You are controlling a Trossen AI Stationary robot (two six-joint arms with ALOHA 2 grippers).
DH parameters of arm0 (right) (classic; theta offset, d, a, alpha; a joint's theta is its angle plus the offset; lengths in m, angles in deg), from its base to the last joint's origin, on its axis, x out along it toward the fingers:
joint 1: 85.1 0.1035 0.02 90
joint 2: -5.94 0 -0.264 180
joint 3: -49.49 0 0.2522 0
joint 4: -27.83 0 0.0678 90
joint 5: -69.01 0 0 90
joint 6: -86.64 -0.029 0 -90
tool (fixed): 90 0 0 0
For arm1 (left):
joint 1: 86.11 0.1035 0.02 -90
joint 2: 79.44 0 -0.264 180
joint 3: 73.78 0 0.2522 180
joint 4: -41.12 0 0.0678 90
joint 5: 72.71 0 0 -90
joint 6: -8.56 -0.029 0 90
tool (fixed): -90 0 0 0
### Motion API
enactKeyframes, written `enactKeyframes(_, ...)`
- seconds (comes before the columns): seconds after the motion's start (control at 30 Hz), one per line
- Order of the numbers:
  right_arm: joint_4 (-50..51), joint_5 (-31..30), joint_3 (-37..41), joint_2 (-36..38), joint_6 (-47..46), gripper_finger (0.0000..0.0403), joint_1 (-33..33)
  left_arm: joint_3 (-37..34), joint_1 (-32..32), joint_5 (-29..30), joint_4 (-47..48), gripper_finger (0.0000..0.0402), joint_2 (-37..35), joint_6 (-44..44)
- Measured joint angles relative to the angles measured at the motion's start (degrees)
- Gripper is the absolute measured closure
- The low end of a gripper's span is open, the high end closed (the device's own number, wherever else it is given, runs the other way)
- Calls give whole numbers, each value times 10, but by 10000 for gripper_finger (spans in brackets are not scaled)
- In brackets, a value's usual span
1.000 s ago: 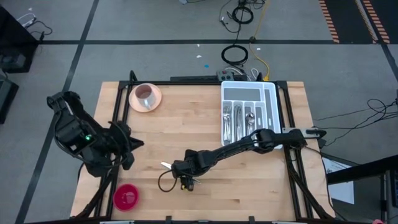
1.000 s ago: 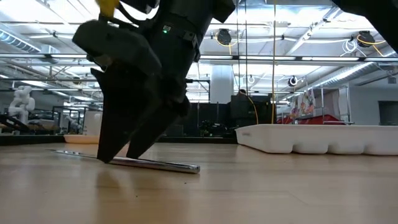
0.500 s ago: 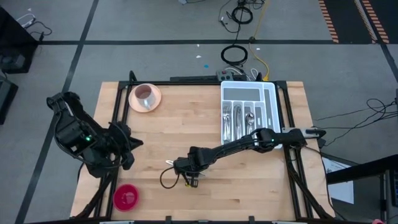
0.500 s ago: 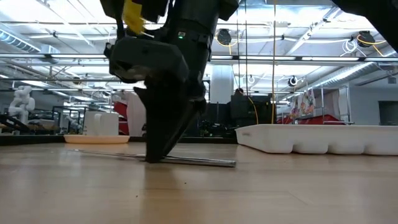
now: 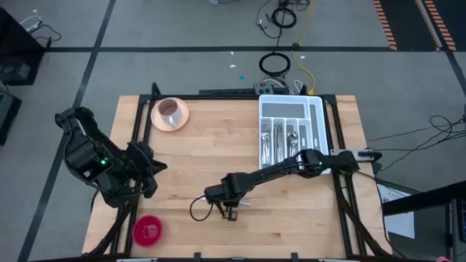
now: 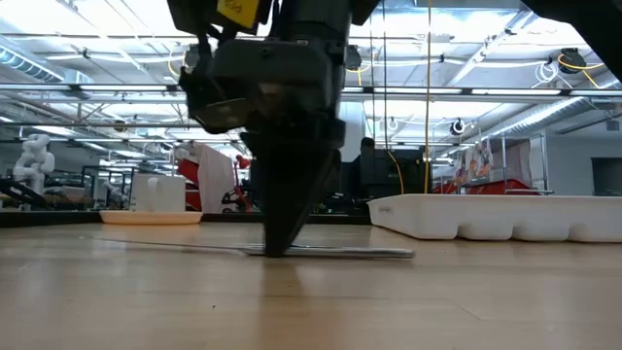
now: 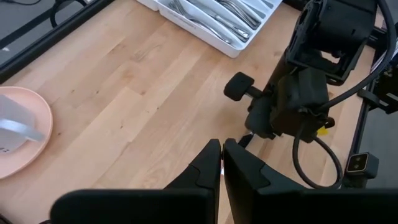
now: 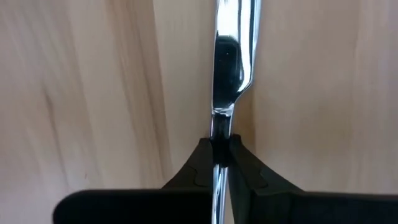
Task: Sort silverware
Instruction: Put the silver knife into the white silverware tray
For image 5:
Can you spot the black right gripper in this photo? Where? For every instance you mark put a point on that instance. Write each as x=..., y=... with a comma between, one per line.
x=222, y=191

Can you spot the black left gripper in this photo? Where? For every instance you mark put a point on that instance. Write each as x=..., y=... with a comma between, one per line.
x=140, y=163

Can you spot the silver fork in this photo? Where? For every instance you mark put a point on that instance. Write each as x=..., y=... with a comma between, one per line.
x=268, y=149
x=264, y=153
x=263, y=149
x=267, y=153

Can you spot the silver fork tines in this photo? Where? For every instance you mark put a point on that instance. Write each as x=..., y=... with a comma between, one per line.
x=269, y=153

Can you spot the silver spoon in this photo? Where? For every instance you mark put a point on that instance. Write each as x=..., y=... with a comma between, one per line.
x=292, y=151
x=292, y=137
x=293, y=148
x=289, y=149

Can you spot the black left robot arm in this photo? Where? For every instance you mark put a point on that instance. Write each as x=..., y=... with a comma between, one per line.
x=91, y=160

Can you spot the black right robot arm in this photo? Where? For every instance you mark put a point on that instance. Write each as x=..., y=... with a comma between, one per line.
x=284, y=167

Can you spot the red bowl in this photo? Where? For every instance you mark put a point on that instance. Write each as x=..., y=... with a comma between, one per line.
x=147, y=231

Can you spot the peach round plate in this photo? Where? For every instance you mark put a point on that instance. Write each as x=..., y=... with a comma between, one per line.
x=156, y=122

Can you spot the white mug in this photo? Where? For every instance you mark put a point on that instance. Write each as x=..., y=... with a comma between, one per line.
x=168, y=107

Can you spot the black perforated panel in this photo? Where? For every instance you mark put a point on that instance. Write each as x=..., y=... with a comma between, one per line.
x=225, y=91

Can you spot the white cutlery tray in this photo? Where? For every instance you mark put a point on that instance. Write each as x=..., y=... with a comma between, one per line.
x=284, y=110

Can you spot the grey power strip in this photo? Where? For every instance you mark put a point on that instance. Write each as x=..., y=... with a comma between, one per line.
x=263, y=88

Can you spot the black box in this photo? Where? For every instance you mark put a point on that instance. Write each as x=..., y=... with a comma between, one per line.
x=7, y=116

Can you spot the white paper sheet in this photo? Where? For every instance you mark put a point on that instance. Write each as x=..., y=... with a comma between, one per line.
x=400, y=225

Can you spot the black desk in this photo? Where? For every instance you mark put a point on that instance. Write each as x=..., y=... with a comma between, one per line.
x=14, y=54

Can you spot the black table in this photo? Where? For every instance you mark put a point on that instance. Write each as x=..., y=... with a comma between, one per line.
x=418, y=200

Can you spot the pink object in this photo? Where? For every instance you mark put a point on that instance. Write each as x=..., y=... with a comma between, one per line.
x=442, y=259

